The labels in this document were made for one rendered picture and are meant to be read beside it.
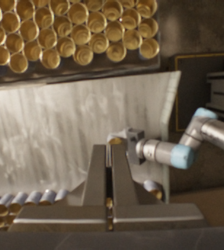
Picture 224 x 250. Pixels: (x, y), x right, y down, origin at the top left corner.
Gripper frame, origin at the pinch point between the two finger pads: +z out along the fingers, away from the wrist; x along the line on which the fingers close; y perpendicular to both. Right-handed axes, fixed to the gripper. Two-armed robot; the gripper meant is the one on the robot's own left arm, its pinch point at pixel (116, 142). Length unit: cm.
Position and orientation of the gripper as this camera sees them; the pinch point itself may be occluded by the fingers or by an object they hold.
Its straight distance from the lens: 76.1
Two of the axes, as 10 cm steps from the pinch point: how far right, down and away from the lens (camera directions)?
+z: -7.2, -0.9, 6.8
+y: -6.8, 2.4, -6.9
